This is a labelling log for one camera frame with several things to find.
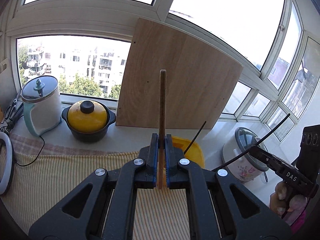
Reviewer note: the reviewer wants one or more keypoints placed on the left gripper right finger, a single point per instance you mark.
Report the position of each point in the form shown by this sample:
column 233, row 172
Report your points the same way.
column 220, row 207

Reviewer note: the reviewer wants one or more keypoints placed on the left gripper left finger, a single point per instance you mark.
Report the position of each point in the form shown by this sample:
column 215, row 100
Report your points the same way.
column 103, row 205

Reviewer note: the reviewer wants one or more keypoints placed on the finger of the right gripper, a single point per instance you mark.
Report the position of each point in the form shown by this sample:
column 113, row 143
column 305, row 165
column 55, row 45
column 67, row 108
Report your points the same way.
column 288, row 173

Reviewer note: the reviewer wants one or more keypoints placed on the dark black chopstick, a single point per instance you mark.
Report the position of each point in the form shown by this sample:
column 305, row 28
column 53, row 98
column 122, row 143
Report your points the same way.
column 255, row 144

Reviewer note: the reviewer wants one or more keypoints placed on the brown wooden chopstick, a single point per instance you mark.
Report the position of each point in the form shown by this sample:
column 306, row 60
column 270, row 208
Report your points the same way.
column 161, row 131

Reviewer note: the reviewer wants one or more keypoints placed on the right hand in glove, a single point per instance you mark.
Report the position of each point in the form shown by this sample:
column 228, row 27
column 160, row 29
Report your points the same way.
column 287, row 207

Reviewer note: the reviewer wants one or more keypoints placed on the yellow plastic container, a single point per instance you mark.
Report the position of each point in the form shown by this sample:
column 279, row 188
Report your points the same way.
column 194, row 153

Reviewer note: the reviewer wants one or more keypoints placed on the striped table cloth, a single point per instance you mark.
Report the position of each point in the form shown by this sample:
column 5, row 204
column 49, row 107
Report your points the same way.
column 159, row 214

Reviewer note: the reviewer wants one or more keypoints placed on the black pot yellow lid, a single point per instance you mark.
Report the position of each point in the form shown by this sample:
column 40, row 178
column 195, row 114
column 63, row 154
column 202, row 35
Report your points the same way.
column 88, row 120

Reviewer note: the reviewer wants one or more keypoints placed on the checked pink cloth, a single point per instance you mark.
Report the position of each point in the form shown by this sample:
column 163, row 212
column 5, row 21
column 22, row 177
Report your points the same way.
column 31, row 147

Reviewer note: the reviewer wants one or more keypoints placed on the white teal electric cooker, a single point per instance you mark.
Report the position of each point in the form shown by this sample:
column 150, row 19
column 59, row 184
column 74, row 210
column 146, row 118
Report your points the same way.
column 41, row 104

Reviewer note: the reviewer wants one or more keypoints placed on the light wood board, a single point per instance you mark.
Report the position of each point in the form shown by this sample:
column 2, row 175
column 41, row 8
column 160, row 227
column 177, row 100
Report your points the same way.
column 199, row 79

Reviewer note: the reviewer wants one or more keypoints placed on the black scissors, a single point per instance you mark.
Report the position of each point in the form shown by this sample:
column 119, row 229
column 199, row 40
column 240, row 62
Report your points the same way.
column 13, row 112

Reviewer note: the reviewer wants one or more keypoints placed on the white cutting board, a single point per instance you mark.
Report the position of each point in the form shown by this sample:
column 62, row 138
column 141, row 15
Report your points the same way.
column 7, row 84

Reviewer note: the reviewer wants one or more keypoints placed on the white ring light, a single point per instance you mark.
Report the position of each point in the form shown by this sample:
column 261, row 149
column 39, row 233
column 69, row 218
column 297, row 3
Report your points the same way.
column 9, row 164

